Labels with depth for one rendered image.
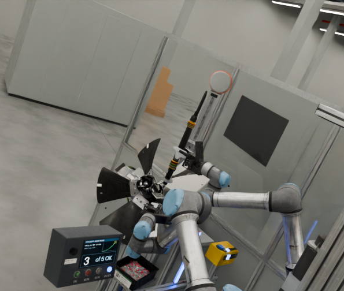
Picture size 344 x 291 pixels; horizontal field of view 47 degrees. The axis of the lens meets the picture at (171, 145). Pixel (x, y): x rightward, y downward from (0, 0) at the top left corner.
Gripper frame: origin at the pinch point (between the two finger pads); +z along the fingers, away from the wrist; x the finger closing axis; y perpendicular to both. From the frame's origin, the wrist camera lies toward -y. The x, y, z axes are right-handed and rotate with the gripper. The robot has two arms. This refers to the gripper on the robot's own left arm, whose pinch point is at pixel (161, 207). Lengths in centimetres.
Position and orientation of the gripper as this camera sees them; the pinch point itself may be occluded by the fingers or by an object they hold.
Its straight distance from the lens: 218.7
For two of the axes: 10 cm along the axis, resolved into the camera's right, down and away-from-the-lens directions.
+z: 1.8, -1.9, 9.6
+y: -9.4, -3.2, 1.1
